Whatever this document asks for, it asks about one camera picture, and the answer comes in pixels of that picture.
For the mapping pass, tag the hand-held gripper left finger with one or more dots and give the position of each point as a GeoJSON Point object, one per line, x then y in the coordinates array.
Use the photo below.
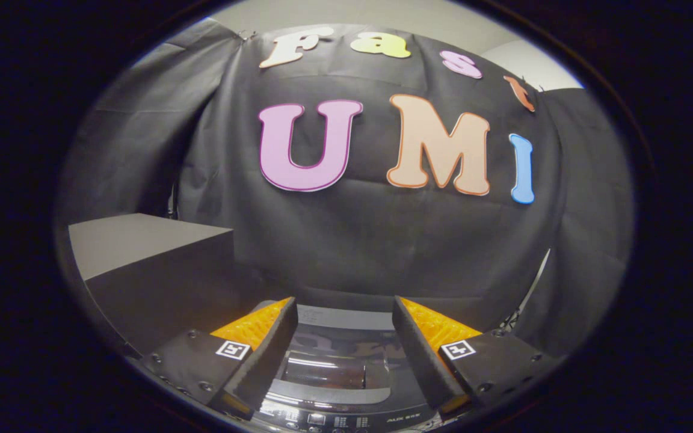
{"type": "Point", "coordinates": [265, 355]}

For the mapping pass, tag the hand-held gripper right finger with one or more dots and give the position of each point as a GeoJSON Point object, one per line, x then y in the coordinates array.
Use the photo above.
{"type": "Point", "coordinates": [421, 358]}

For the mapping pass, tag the dark washing machine lid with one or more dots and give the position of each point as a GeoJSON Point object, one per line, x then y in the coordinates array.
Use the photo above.
{"type": "Point", "coordinates": [334, 361]}

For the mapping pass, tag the grey washing machine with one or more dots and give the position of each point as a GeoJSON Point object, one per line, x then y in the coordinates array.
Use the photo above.
{"type": "Point", "coordinates": [346, 420]}

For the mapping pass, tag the metal backdrop stand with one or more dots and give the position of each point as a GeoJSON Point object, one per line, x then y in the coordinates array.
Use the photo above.
{"type": "Point", "coordinates": [172, 204]}
{"type": "Point", "coordinates": [527, 288]}

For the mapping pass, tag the black backdrop cloth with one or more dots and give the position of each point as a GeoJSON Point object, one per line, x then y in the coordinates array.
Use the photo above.
{"type": "Point", "coordinates": [352, 240]}

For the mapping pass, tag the dark cabinet with beige door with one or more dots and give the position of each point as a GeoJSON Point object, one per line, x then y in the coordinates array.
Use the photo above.
{"type": "Point", "coordinates": [142, 240]}

